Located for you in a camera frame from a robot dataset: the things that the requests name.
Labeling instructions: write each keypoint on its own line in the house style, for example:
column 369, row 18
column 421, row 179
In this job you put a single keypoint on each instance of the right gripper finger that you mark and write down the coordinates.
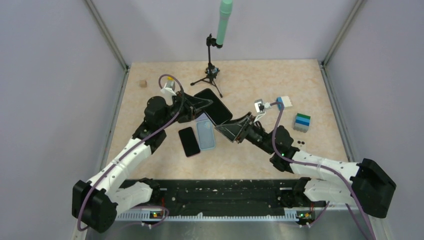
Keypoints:
column 234, row 132
column 239, row 121

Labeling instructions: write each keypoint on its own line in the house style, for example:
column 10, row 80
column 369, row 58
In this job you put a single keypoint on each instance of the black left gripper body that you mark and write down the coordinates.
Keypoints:
column 183, row 108

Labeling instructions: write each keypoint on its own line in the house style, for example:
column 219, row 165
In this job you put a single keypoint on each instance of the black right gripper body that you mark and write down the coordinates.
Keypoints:
column 254, row 133

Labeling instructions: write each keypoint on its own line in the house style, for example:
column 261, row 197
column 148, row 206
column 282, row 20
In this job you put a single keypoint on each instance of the lilac phone case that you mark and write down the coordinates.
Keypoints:
column 202, row 117

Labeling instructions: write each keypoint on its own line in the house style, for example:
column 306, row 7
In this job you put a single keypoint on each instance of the black phone case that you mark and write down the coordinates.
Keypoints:
column 217, row 112

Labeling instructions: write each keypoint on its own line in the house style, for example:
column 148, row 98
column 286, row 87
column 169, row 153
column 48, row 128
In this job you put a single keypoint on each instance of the light blue phone case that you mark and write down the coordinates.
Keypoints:
column 205, row 134

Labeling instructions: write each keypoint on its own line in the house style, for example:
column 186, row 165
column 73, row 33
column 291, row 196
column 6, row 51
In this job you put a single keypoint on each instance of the clear phone case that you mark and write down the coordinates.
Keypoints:
column 300, row 143

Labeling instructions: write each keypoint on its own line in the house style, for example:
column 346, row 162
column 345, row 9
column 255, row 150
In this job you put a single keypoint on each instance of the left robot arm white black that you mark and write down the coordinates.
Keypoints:
column 98, row 201

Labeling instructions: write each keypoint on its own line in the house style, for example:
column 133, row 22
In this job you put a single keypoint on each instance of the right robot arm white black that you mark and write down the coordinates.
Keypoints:
column 364, row 183

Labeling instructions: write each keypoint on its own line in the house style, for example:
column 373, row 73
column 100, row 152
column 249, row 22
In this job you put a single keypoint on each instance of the black mini tripod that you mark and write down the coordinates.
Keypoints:
column 211, row 71

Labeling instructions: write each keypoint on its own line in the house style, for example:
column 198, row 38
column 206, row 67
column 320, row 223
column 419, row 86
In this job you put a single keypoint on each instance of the blue white toy block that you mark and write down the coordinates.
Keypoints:
column 285, row 102

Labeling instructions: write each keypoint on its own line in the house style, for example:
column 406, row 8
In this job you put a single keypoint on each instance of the green blue grey block stack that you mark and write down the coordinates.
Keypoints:
column 301, row 122

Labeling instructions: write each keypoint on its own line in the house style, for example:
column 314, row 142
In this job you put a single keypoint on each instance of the brown wooden cube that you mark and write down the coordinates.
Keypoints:
column 143, row 83

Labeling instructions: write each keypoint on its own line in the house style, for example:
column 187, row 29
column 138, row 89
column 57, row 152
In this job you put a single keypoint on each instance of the mint green microphone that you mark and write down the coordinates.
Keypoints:
column 225, row 10

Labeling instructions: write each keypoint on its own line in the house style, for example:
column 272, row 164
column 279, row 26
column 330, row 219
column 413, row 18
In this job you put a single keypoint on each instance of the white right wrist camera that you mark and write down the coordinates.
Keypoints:
column 261, row 108

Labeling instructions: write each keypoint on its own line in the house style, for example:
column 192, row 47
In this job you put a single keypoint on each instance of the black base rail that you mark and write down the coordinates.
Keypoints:
column 237, row 200

